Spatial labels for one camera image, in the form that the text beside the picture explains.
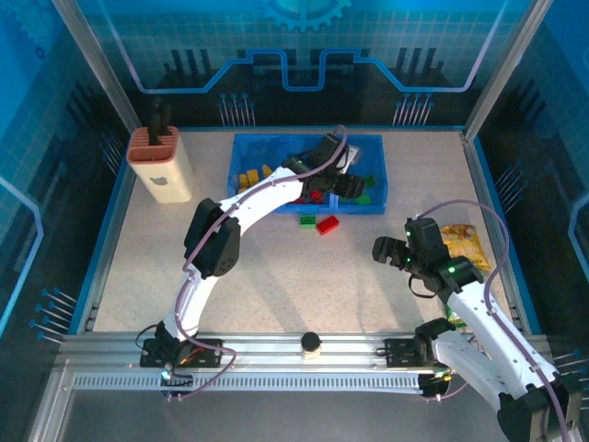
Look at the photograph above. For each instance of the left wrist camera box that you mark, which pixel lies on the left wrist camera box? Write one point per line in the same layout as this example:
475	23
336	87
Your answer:
329	147

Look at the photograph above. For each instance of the aluminium frame post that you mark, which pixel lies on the aluminium frame post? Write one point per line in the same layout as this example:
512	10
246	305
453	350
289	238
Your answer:
100	69
505	69

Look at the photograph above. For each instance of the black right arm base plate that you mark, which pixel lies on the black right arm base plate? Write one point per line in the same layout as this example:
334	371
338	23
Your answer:
400	352

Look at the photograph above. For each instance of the yellow chip bag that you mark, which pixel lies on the yellow chip bag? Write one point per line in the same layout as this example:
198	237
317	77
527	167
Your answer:
469	244

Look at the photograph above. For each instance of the beige utensil holder, terracotta top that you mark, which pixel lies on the beige utensil holder, terracotta top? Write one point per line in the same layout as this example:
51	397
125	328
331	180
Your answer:
165	184

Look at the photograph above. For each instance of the black circuit board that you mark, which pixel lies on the black circuit board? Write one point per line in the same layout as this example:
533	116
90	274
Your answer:
435	384
177	384

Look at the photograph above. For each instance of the yellow lego brick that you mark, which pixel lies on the yellow lego brick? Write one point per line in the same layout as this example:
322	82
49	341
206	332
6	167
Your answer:
242	180
267	171
252	177

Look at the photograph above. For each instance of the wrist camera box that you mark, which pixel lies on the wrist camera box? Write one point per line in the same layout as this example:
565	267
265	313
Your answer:
425	234
329	147

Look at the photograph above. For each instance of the blue three-compartment plastic bin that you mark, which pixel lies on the blue three-compartment plastic bin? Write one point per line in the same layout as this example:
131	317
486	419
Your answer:
257	152

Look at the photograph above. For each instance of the green lego brick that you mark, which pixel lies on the green lego brick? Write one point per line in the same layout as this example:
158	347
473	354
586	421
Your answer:
363	200
368	181
308	221

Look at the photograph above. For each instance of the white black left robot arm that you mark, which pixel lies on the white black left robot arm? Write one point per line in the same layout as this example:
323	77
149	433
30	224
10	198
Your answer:
257	193

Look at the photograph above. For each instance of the aluminium mounting rail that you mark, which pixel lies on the aluminium mounting rail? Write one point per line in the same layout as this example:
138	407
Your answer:
267	352

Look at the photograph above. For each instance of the beige bottle with black cap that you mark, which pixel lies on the beige bottle with black cap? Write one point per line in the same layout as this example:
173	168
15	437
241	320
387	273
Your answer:
311	341

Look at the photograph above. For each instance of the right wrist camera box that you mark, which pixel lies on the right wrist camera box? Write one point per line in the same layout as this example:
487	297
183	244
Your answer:
425	234

